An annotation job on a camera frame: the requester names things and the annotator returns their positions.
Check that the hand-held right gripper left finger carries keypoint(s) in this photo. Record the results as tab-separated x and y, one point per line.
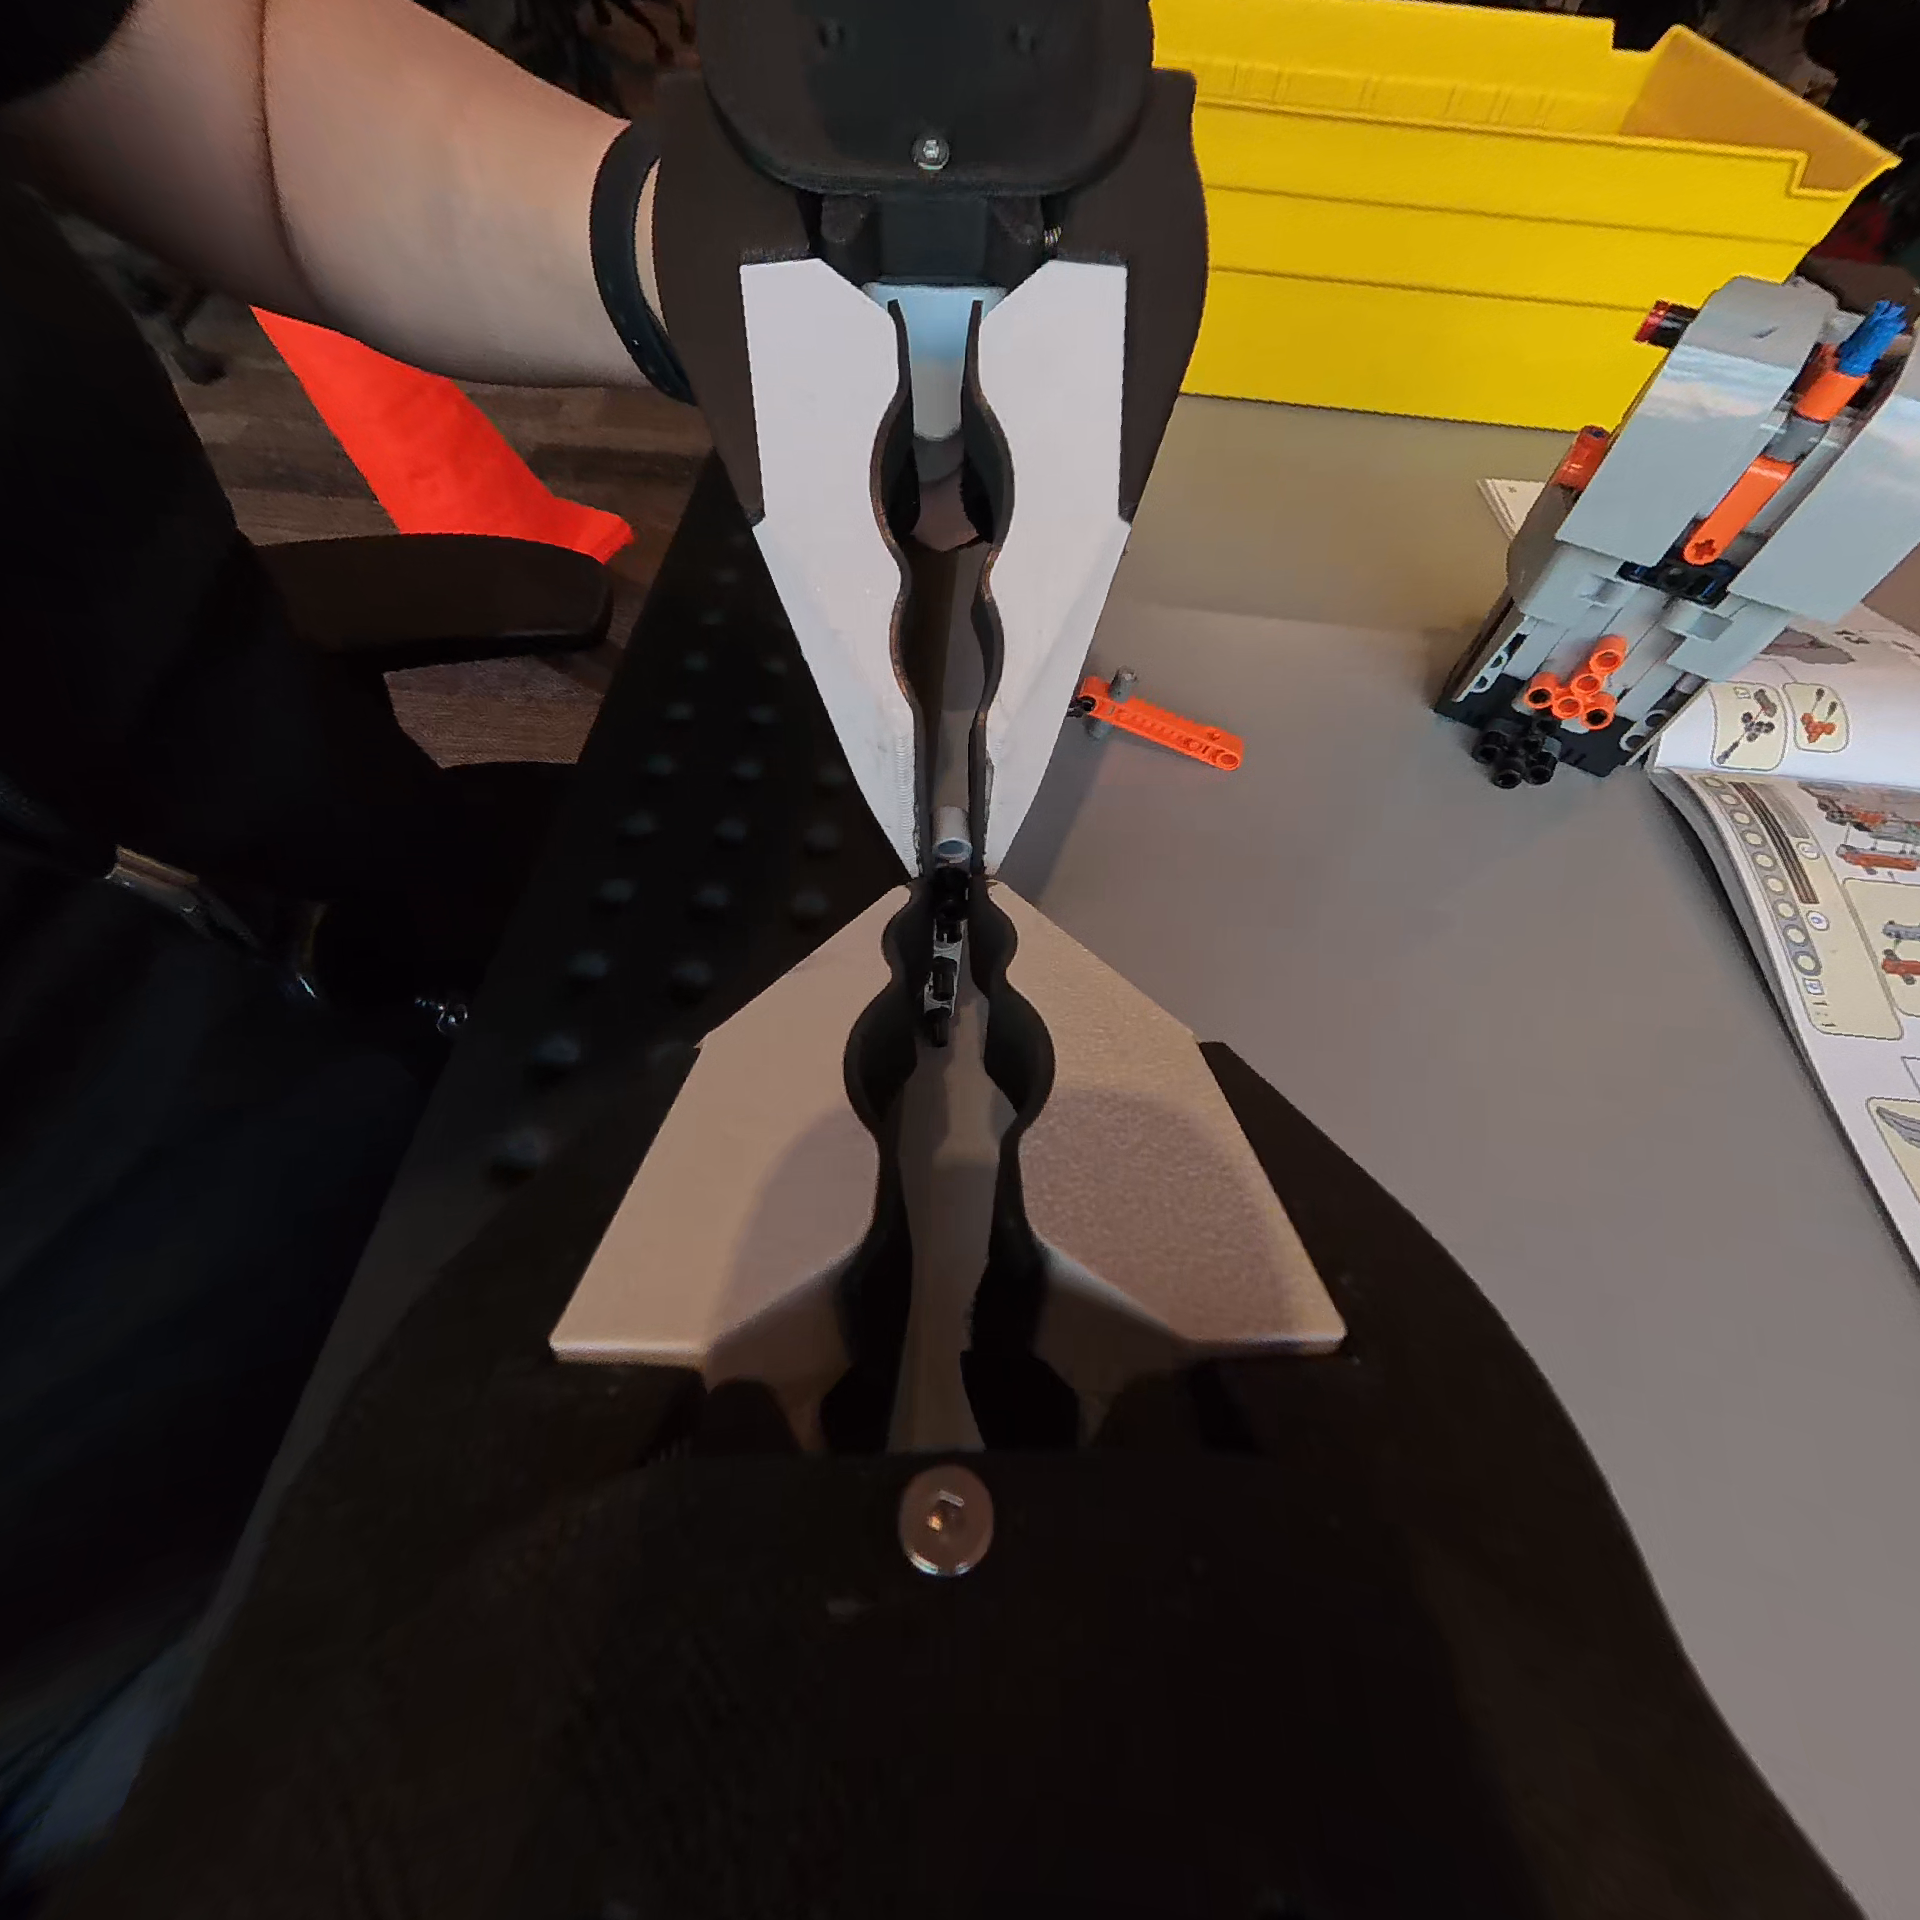
720	1200

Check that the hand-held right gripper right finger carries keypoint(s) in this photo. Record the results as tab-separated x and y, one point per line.
1161	1200

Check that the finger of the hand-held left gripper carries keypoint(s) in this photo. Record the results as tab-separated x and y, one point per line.
1067	494
820	525

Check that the dark grey toy pin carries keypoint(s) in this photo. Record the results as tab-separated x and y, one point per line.
1092	721

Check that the orange toy beam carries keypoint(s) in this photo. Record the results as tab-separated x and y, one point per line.
1172	734

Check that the black toy pin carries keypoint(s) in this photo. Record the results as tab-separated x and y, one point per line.
944	974

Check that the yellow storage bin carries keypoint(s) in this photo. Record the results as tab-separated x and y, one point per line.
1424	224

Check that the person's left forearm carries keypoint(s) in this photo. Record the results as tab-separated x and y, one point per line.
421	182

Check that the black perforated panel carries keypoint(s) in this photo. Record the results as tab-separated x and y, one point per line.
675	840

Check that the black chair armrest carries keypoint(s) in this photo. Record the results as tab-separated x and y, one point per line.
452	593

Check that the orange fabric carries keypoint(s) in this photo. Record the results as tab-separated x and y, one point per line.
436	435

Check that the grey toy robot model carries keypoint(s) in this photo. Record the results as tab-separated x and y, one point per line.
1652	494

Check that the open instruction booklet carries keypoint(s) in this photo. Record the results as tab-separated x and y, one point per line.
1829	960

